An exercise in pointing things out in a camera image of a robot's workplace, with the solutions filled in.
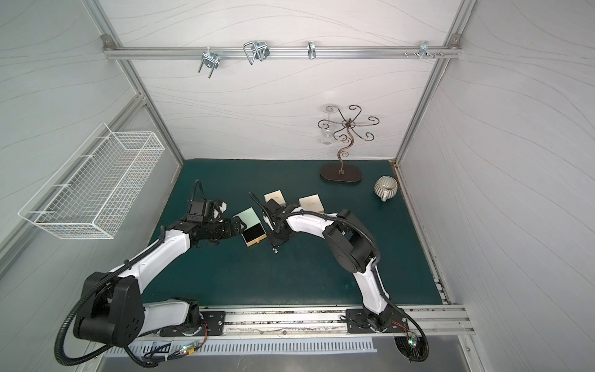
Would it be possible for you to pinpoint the mint green jewelry box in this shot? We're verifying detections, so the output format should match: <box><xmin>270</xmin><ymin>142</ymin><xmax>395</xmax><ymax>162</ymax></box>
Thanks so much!
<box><xmin>236</xmin><ymin>208</ymin><xmax>267</xmax><ymax>247</ymax></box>

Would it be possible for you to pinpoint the cream drawer jewelry box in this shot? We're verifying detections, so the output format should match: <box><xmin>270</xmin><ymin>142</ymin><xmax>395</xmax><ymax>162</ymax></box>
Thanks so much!
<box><xmin>298</xmin><ymin>195</ymin><xmax>325</xmax><ymax>213</ymax></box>

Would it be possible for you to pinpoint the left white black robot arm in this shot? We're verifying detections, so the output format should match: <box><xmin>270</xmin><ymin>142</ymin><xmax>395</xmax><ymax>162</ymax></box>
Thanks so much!
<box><xmin>54</xmin><ymin>181</ymin><xmax>247</xmax><ymax>368</ymax></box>

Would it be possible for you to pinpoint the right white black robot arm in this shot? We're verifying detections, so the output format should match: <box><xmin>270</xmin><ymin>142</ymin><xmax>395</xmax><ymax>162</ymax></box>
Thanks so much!
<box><xmin>249</xmin><ymin>192</ymin><xmax>411</xmax><ymax>334</ymax></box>

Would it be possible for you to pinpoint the black metal jewelry stand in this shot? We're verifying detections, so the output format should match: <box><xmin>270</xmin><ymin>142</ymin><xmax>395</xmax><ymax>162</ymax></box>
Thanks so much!
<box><xmin>317</xmin><ymin>105</ymin><xmax>381</xmax><ymax>184</ymax></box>

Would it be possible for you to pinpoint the dark green table mat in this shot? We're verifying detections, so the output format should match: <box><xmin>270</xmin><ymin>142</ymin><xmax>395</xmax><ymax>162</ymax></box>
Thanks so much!
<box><xmin>143</xmin><ymin>160</ymin><xmax>442</xmax><ymax>306</ymax></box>

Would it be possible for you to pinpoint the clear glass on stand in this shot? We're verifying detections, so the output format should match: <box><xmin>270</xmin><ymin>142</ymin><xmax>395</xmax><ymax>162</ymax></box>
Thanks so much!
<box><xmin>319</xmin><ymin>105</ymin><xmax>339</xmax><ymax>145</ymax></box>

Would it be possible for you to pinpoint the grey ribbed ceramic ornament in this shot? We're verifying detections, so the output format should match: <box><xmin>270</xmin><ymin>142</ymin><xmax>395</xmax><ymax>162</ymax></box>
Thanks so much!
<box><xmin>373</xmin><ymin>176</ymin><xmax>399</xmax><ymax>202</ymax></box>

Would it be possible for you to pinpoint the left metal clamp hook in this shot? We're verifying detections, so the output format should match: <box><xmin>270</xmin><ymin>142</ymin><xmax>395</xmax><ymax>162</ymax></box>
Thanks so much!
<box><xmin>198</xmin><ymin>49</ymin><xmax>220</xmax><ymax>78</ymax></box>

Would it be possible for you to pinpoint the metal clamp hook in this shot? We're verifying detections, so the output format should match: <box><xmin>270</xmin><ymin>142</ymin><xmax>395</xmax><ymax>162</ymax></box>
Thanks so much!
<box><xmin>198</xmin><ymin>49</ymin><xmax>220</xmax><ymax>78</ymax></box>
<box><xmin>243</xmin><ymin>40</ymin><xmax>271</xmax><ymax>65</ymax></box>

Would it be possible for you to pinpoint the middle metal clamp hook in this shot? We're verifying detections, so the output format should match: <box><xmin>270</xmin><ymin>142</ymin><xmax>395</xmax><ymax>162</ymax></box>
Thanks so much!
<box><xmin>243</xmin><ymin>40</ymin><xmax>271</xmax><ymax>65</ymax></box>

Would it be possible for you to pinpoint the aluminium cross bar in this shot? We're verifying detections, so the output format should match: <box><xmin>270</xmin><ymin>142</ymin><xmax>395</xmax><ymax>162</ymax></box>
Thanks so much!
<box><xmin>104</xmin><ymin>44</ymin><xmax>463</xmax><ymax>60</ymax></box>

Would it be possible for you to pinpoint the small metal clamp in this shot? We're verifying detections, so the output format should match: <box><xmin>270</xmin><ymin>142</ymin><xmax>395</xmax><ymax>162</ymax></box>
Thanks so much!
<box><xmin>307</xmin><ymin>41</ymin><xmax>316</xmax><ymax>60</ymax></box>

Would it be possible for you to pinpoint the right metal clamp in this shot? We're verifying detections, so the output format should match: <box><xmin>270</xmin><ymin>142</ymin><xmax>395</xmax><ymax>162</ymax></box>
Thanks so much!
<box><xmin>403</xmin><ymin>41</ymin><xmax>444</xmax><ymax>60</ymax></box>

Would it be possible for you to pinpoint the white wire basket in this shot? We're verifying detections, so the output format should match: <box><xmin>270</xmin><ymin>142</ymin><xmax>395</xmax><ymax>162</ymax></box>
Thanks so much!
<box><xmin>18</xmin><ymin>123</ymin><xmax>164</xmax><ymax>240</ymax></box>

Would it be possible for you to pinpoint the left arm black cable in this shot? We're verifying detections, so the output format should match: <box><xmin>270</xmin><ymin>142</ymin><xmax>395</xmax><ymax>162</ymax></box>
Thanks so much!
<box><xmin>122</xmin><ymin>341</ymin><xmax>187</xmax><ymax>369</ymax></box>

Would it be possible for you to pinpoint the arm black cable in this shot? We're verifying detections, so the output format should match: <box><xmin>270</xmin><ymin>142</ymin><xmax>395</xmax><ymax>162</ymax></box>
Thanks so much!
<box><xmin>122</xmin><ymin>341</ymin><xmax>187</xmax><ymax>369</ymax></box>
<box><xmin>390</xmin><ymin>297</ymin><xmax>429</xmax><ymax>364</ymax></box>

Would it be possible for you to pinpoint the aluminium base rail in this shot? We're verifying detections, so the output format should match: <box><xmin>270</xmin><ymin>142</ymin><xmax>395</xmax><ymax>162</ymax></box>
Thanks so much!
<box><xmin>201</xmin><ymin>305</ymin><xmax>476</xmax><ymax>339</ymax></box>

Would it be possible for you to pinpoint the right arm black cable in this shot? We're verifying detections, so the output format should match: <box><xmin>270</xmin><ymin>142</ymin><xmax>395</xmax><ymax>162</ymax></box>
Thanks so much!
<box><xmin>390</xmin><ymin>297</ymin><xmax>429</xmax><ymax>364</ymax></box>

